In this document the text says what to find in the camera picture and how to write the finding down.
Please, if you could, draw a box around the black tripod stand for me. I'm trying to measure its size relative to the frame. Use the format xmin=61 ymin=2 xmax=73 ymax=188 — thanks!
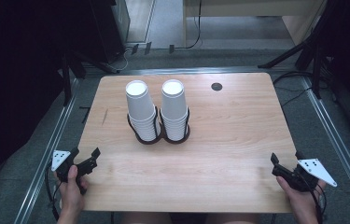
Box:
xmin=257 ymin=0 xmax=350 ymax=101

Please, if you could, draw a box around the right hand-held gripper cable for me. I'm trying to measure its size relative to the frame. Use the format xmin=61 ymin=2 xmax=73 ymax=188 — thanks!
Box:
xmin=308 ymin=179 xmax=328 ymax=224

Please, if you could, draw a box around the white thin cable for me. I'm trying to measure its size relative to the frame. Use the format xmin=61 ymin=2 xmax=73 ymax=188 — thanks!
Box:
xmin=113 ymin=46 xmax=133 ymax=72

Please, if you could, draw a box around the black double cup holder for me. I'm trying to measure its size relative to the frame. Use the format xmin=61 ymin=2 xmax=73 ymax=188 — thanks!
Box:
xmin=126 ymin=105 xmax=192 ymax=146

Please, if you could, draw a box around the person's left hand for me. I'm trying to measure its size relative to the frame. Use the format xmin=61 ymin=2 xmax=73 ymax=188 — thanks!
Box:
xmin=56 ymin=164 xmax=90 ymax=217

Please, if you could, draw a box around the left hand-held gripper cable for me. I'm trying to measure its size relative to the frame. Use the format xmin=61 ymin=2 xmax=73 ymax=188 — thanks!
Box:
xmin=44 ymin=166 xmax=63 ymax=222

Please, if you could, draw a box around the light wooden desk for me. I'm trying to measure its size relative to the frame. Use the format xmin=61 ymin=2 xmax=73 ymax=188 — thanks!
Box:
xmin=182 ymin=0 xmax=328 ymax=47

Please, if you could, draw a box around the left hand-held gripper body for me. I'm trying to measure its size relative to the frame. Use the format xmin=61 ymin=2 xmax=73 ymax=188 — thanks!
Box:
xmin=50 ymin=149 xmax=98 ymax=196

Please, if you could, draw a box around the metal floor rail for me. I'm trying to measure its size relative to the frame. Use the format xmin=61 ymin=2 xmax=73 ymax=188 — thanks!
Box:
xmin=301 ymin=76 xmax=350 ymax=220
xmin=13 ymin=77 xmax=81 ymax=224

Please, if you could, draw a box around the black floor cable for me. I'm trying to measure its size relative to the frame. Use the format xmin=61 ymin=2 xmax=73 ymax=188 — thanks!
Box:
xmin=272 ymin=70 xmax=330 ymax=108

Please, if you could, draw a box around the black hanging cable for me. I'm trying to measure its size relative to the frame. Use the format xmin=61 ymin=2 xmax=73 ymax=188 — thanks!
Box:
xmin=174 ymin=0 xmax=203 ymax=50

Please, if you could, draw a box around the person's right hand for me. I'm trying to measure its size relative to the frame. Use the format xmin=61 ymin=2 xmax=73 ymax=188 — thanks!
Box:
xmin=276 ymin=175 xmax=327 ymax=217

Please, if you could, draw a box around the hand-held gripper cable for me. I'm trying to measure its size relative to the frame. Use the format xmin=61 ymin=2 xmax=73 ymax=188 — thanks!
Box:
xmin=44 ymin=166 xmax=63 ymax=222
xmin=308 ymin=179 xmax=328 ymax=224

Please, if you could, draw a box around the black cabinet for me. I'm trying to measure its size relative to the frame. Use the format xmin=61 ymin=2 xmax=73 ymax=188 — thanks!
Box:
xmin=89 ymin=0 xmax=132 ymax=64

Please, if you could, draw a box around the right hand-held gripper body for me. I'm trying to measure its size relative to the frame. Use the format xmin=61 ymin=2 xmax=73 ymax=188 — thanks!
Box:
xmin=271 ymin=158 xmax=338 ymax=193

